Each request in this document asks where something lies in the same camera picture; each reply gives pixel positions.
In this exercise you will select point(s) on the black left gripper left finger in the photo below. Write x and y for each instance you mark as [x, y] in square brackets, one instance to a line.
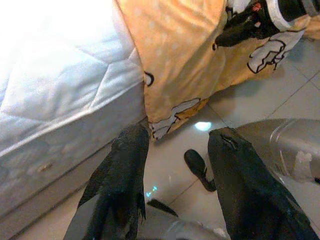
[120, 180]

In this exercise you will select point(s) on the yellow egg print blanket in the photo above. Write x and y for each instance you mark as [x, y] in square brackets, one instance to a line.
[175, 50]

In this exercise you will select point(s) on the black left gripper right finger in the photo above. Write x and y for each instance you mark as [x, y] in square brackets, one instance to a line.
[247, 195]

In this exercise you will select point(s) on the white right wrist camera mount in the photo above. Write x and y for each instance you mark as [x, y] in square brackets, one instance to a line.
[275, 18]

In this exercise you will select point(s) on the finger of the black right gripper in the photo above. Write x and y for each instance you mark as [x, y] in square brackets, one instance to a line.
[232, 38]

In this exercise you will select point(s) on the white quilted mattress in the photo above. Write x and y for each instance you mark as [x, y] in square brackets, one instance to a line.
[62, 62]

